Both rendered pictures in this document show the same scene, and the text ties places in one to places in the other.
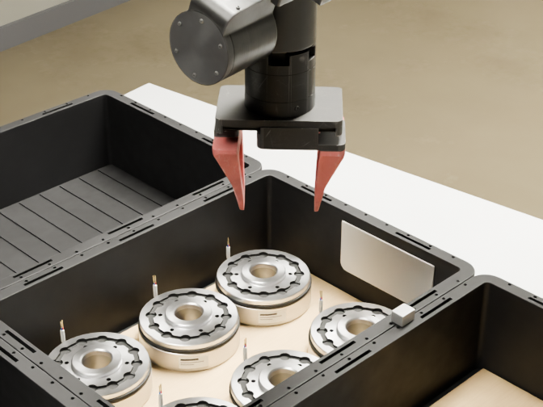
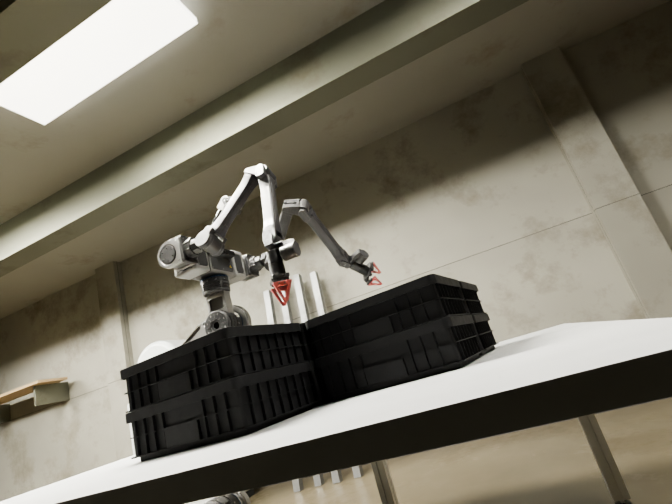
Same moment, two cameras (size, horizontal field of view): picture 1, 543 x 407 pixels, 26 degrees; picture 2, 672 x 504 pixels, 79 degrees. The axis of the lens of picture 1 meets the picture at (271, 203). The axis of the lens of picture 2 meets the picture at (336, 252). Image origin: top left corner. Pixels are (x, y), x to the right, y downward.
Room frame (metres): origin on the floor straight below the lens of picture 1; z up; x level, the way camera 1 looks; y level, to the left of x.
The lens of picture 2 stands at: (1.15, 1.42, 0.76)
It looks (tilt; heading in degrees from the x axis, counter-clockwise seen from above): 16 degrees up; 250
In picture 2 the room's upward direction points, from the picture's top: 17 degrees counter-clockwise
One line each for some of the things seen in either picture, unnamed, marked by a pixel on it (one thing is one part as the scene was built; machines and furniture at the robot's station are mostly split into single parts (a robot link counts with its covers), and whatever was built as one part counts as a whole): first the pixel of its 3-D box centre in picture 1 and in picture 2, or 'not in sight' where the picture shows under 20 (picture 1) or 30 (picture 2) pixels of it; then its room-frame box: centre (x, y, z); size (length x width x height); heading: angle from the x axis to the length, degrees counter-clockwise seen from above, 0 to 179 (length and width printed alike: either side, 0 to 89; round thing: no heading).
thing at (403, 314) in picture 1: (402, 315); not in sight; (0.88, -0.12, 0.94); 0.02 x 0.01 x 0.01; 134
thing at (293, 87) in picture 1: (279, 81); (278, 273); (0.87, -0.01, 1.17); 0.10 x 0.07 x 0.07; 88
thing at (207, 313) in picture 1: (188, 313); not in sight; (0.98, 0.08, 0.86); 0.05 x 0.05 x 0.01
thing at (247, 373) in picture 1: (284, 383); not in sight; (0.87, -0.01, 0.86); 0.10 x 0.10 x 0.01
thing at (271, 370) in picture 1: (284, 379); not in sight; (0.87, -0.01, 0.86); 0.05 x 0.05 x 0.01
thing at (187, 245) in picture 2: not in sight; (193, 247); (1.14, -0.32, 1.45); 0.09 x 0.08 x 0.12; 52
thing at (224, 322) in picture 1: (188, 317); not in sight; (0.98, 0.08, 0.86); 0.10 x 0.10 x 0.01
